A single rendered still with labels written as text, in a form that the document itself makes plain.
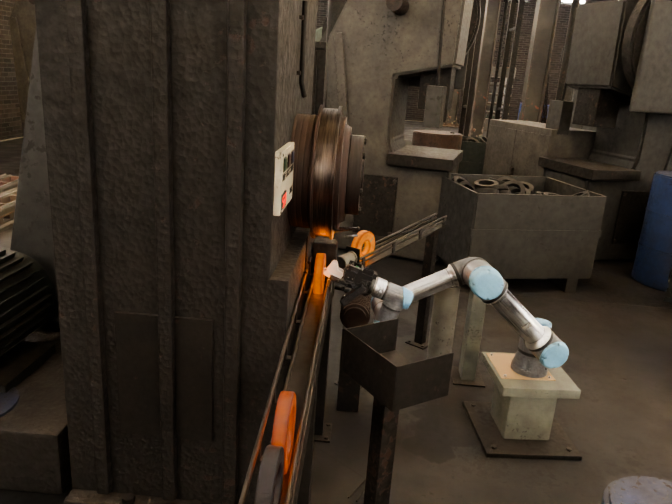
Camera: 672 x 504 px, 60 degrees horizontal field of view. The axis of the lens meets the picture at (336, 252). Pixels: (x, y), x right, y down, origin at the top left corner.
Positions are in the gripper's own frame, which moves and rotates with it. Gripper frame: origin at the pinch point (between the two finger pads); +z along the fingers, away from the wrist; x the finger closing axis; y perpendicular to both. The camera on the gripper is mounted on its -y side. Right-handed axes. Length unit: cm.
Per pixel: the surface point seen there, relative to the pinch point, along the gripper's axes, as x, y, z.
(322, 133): 16, 49, 17
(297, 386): 60, -14, -4
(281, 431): 98, -4, -1
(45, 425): 40, -74, 68
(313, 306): 12.9, -9.2, -1.7
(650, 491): 69, 0, -102
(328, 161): 21.3, 42.4, 12.2
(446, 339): -58, -29, -72
